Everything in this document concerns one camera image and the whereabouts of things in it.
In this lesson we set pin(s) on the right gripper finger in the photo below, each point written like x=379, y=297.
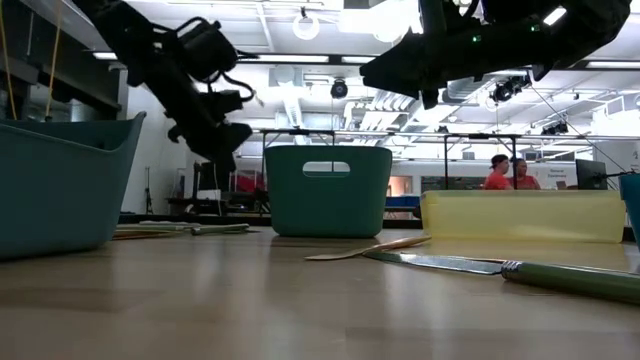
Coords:
x=395, y=77

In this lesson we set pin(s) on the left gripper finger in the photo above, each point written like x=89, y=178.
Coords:
x=225, y=162

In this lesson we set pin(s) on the iridescent cutlery piece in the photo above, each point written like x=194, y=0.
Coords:
x=156, y=222

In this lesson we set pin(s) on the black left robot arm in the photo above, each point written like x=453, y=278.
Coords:
x=150, y=55

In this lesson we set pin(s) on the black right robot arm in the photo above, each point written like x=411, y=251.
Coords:
x=550, y=45

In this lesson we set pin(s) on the black computer monitor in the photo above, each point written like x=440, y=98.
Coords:
x=225, y=182
x=591, y=175

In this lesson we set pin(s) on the red background panel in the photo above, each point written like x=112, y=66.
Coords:
x=250, y=182

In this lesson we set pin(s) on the dark background desk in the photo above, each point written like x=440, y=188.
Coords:
x=210, y=205

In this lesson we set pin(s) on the black metal stand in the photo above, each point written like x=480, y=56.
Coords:
x=480, y=135
x=297, y=131

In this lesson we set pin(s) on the thin black tripod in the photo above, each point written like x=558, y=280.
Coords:
x=148, y=200

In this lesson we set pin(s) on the ceiling light strip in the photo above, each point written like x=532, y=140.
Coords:
x=295, y=58
x=105, y=55

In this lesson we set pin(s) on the blue background table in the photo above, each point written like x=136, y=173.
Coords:
x=402, y=201

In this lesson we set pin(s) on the person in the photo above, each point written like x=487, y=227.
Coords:
x=525, y=181
x=497, y=181

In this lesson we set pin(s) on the yellow translucent plastic tray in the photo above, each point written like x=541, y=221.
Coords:
x=525, y=217

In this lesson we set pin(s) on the deep blue rectangular bin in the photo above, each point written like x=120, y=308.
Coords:
x=631, y=210

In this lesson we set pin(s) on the black ceiling dome camera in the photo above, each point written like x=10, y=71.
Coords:
x=339, y=90

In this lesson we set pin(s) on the black metal table frame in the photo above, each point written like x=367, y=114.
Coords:
x=250, y=220

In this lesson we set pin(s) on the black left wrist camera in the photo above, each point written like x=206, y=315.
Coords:
x=207, y=50

